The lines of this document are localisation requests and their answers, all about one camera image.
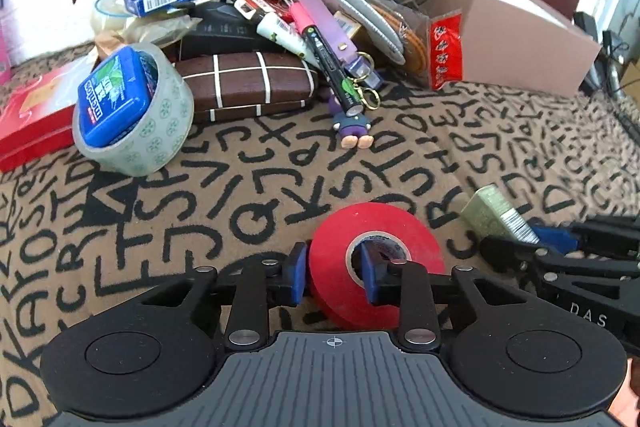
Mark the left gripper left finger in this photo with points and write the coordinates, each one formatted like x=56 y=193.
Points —
x=258 y=285

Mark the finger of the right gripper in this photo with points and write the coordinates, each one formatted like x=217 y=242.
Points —
x=560 y=239

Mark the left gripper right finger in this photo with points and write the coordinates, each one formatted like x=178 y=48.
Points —
x=405 y=285

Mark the red tape roll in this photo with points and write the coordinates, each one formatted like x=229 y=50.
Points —
x=350 y=253

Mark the gold small box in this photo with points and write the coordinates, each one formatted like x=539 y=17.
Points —
x=489 y=213

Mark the clear printed tape roll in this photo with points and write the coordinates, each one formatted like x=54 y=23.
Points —
x=158 y=135

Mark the blue plastic box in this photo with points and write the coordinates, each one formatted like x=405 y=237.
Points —
x=115 y=96

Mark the purple figurine toy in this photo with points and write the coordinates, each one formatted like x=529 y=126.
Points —
x=351 y=131

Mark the black pink marker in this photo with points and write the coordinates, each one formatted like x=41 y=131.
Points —
x=342 y=87

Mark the brown checkered glasses case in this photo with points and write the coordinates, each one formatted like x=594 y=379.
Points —
x=252 y=84

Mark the brown cardboard box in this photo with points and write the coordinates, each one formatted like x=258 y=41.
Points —
x=520 y=44

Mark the cookie pack red label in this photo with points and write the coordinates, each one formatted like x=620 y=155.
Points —
x=432 y=45

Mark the white tube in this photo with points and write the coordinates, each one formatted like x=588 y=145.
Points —
x=273 y=28

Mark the black pouch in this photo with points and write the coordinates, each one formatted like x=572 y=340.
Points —
x=221 y=30

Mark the red flat gift box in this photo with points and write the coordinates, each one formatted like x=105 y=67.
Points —
x=37 y=120

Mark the purple strap keychain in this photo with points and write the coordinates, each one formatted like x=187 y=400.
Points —
x=358 y=66

